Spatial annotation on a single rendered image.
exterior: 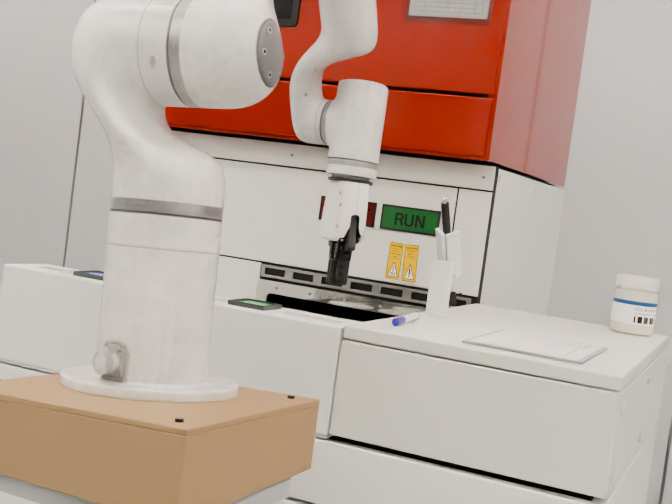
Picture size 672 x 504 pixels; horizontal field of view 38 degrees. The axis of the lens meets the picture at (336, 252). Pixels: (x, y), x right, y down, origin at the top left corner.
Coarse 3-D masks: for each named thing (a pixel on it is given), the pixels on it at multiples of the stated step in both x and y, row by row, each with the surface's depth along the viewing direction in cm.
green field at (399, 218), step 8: (384, 208) 189; (392, 208) 189; (400, 208) 188; (384, 216) 189; (392, 216) 189; (400, 216) 188; (408, 216) 187; (416, 216) 187; (424, 216) 186; (432, 216) 186; (384, 224) 189; (392, 224) 189; (400, 224) 188; (408, 224) 187; (416, 224) 187; (424, 224) 186; (432, 224) 186; (424, 232) 186; (432, 232) 186
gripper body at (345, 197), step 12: (336, 180) 162; (348, 180) 160; (360, 180) 160; (336, 192) 161; (348, 192) 159; (360, 192) 159; (324, 204) 166; (336, 204) 160; (348, 204) 158; (360, 204) 159; (324, 216) 165; (336, 216) 159; (348, 216) 158; (360, 216) 159; (324, 228) 164; (336, 228) 159; (348, 228) 159; (360, 228) 159; (336, 240) 159; (360, 240) 160
